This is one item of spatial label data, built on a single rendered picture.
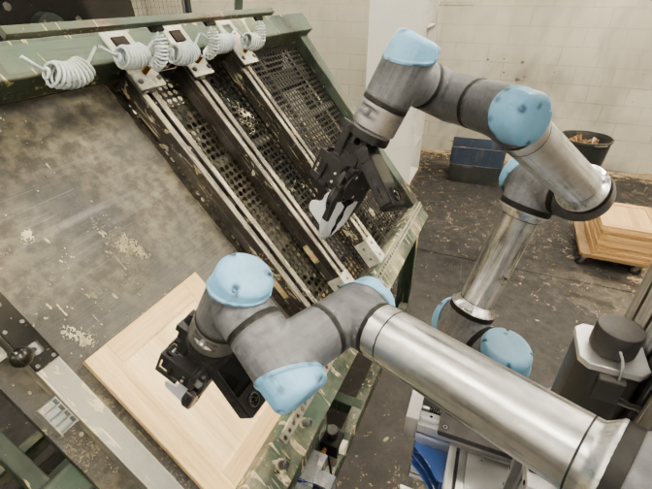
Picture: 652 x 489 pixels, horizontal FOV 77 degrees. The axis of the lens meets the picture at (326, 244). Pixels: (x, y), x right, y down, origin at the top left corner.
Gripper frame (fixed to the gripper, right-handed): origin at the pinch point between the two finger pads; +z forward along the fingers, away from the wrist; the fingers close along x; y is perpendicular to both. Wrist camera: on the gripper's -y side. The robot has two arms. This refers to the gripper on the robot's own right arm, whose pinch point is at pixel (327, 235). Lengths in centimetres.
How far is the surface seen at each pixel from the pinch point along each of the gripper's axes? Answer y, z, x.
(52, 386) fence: 22, 51, 32
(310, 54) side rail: 130, -11, -116
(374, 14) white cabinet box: 253, -51, -310
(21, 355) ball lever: 21, 38, 38
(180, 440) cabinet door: 4, 64, 9
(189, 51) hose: 86, -5, -19
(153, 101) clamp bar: 84, 12, -11
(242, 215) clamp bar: 51, 33, -31
